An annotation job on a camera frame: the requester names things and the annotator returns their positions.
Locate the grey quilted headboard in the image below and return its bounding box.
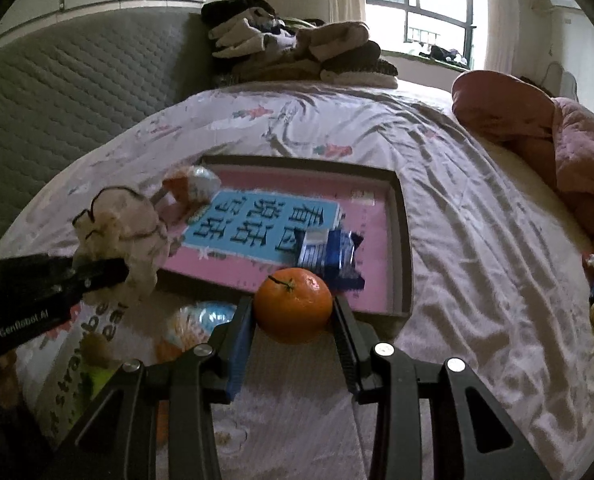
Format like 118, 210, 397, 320
0, 8, 210, 239

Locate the orange white snack bag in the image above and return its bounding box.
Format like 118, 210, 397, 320
155, 301, 236, 364
151, 165, 222, 206

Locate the blue snack packet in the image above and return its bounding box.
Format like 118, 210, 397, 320
295, 228, 365, 292

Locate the window with dark frame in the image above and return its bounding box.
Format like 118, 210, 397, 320
365, 0, 474, 68

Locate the pile of folded clothes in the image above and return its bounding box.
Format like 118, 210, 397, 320
201, 0, 398, 89

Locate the blue book with characters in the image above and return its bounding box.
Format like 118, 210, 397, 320
182, 188, 341, 266

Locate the floral bed sheet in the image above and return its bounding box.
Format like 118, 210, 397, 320
0, 84, 594, 479

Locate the dark cardboard tray box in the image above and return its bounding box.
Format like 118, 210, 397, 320
157, 155, 412, 318

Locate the pink quilted blanket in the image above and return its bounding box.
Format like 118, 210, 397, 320
451, 70, 594, 248

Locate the orange tangerine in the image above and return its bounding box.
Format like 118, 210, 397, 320
253, 268, 334, 344

